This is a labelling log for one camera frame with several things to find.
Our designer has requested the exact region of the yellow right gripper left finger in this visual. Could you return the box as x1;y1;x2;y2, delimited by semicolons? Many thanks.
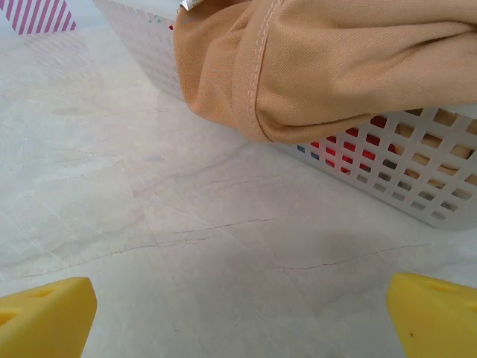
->
0;276;98;358

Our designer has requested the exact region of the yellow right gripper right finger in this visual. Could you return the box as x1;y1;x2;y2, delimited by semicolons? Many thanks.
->
386;272;477;358

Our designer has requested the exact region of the tan printed t-shirt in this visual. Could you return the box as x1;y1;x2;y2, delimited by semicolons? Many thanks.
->
173;0;477;145

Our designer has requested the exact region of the white plastic lattice basket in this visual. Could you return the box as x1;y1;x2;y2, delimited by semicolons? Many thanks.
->
92;0;477;230

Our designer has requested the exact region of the red garment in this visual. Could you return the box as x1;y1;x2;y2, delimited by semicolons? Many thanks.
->
311;115;396;175

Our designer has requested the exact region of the blue garment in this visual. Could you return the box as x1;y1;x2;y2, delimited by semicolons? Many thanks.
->
297;144;322;162

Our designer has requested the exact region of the striped cloth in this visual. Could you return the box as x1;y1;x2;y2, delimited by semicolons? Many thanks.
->
0;0;78;36

